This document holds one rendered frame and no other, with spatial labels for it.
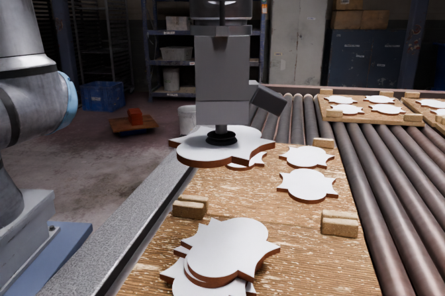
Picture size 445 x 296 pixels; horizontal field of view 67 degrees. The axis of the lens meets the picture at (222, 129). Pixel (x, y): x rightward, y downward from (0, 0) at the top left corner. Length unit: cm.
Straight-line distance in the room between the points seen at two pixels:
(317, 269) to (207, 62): 34
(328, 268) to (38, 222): 51
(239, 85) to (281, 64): 499
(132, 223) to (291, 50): 485
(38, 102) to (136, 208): 27
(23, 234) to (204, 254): 34
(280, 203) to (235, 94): 35
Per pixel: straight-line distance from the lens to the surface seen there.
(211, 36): 39
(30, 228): 71
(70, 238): 76
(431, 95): 188
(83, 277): 59
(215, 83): 39
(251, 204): 68
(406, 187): 88
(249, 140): 45
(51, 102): 68
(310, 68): 544
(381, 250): 65
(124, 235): 66
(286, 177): 77
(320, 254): 58
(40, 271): 70
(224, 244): 51
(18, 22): 69
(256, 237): 52
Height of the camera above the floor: 129
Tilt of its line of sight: 18 degrees down
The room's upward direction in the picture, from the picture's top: straight up
